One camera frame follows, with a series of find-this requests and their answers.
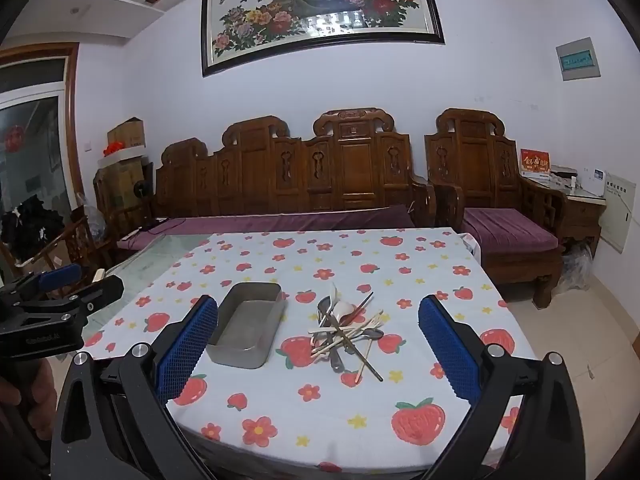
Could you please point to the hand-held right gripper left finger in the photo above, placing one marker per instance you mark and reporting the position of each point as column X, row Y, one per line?
column 186, row 347

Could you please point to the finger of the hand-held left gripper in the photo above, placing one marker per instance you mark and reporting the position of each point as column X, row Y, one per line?
column 60, row 276
column 102, row 290

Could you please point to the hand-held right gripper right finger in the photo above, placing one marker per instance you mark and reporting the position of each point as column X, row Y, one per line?
column 450, row 355

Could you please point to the metal tray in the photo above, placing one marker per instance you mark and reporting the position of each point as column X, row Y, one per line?
column 245, row 327

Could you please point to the metal spoon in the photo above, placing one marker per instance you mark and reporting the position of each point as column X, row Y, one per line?
column 325, row 307
column 375, row 334

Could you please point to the dark brown chopstick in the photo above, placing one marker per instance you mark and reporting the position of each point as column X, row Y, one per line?
column 362, row 302
column 372, row 367

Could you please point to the short white spoon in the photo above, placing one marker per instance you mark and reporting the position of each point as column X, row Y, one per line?
column 344, row 313

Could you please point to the light wooden chopstick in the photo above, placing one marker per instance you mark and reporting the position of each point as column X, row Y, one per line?
column 325, row 349
column 320, row 331

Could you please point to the person's left hand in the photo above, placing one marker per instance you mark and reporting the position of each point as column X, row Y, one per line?
column 37, row 392

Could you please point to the wooden chair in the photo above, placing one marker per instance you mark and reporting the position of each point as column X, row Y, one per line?
column 77, row 245

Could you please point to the stacked cardboard boxes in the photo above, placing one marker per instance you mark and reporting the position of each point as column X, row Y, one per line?
column 120, row 185

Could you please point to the wooden framed glass door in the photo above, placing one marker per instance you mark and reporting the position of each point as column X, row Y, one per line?
column 32, row 160

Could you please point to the purple armchair cushion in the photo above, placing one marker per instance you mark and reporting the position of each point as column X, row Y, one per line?
column 505, row 230

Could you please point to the strawberry printed tablecloth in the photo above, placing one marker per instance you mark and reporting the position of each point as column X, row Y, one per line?
column 320, row 410

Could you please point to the clear plastic bag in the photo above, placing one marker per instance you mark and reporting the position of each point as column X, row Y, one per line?
column 575, row 266

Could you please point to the purple sofa cushion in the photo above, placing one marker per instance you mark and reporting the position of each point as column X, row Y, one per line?
column 280, row 224

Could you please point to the cardboard box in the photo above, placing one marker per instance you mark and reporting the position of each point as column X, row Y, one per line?
column 126, row 134

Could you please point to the carved wooden armchair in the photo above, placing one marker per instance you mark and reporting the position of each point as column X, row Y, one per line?
column 490, row 185

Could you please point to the wooden side table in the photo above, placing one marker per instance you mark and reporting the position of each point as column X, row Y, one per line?
column 580, row 215

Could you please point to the carved wooden sofa bench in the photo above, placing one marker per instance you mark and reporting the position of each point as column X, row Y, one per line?
column 295, row 175

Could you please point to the red box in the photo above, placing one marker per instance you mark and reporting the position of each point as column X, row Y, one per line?
column 535, row 162

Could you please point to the framed floral painting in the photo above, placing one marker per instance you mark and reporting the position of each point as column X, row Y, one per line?
column 320, row 7

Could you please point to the white wall panel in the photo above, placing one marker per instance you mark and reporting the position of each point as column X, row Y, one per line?
column 617, row 210

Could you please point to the grey wall electrical box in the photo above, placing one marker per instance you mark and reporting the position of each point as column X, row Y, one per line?
column 577, row 60

